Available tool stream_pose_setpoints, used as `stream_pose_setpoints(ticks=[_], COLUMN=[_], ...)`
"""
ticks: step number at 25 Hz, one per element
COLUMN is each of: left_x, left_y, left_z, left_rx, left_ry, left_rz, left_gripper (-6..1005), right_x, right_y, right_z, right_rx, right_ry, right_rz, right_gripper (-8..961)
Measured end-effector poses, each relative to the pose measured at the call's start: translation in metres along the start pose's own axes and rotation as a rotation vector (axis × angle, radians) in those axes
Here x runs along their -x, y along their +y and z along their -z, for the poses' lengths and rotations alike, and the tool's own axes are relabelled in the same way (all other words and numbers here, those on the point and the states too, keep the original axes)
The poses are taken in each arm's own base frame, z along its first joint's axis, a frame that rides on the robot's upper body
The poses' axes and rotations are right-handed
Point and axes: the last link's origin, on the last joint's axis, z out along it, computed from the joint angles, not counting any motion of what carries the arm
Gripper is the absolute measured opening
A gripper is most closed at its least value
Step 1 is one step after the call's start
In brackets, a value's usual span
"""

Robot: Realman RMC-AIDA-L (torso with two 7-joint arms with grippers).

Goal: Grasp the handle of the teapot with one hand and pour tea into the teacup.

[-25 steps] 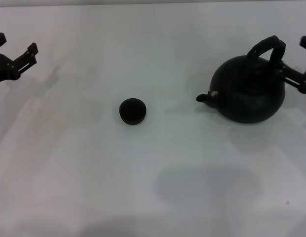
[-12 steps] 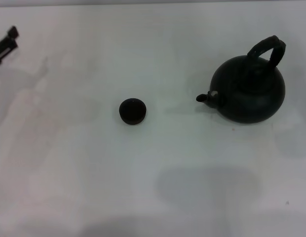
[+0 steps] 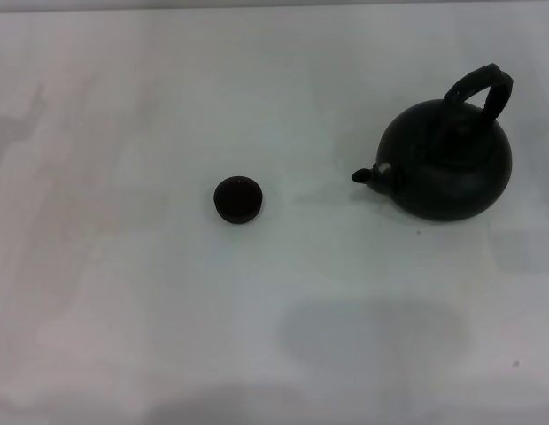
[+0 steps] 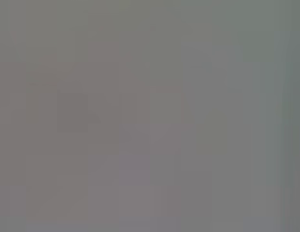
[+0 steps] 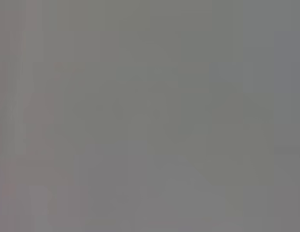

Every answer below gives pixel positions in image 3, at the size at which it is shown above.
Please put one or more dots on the small dark teacup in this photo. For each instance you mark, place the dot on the small dark teacup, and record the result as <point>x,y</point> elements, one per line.
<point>237,201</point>

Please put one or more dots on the black round teapot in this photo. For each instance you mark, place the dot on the black round teapot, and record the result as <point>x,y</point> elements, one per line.
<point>447,177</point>

